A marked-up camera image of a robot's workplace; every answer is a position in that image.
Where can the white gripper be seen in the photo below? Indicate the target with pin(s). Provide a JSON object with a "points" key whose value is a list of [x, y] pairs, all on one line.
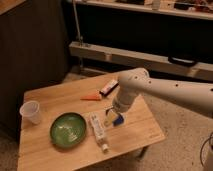
{"points": [[121, 104]]}

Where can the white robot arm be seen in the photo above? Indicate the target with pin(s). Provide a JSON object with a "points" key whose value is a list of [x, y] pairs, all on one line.
{"points": [[194, 96]]}

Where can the orange pepper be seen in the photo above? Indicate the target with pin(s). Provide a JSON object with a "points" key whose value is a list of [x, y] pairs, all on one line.
{"points": [[92, 97]]}

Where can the green ceramic bowl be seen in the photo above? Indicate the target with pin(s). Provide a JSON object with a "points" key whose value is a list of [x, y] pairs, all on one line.
{"points": [[68, 130]]}

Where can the blue sponge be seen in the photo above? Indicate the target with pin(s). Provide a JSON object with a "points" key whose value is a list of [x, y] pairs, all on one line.
{"points": [[119, 120]]}

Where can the white tube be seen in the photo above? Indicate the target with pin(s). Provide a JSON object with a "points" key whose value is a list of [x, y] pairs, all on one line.
{"points": [[99, 132]]}

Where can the black and white box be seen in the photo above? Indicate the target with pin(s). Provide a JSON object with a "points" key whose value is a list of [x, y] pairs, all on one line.
{"points": [[109, 87]]}

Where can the wooden table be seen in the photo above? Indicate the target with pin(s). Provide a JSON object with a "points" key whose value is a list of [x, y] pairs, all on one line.
{"points": [[38, 153]]}

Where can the clear plastic cup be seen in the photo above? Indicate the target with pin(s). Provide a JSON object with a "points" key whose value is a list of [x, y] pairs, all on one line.
{"points": [[31, 111]]}

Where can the metal pole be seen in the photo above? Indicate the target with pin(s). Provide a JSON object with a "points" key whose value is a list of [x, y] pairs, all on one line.
{"points": [[79, 38]]}

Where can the grey shelf rail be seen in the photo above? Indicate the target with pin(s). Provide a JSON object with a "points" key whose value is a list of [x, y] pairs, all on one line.
{"points": [[137, 59]]}

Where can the black handle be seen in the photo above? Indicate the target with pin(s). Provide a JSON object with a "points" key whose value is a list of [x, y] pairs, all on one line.
{"points": [[182, 62]]}

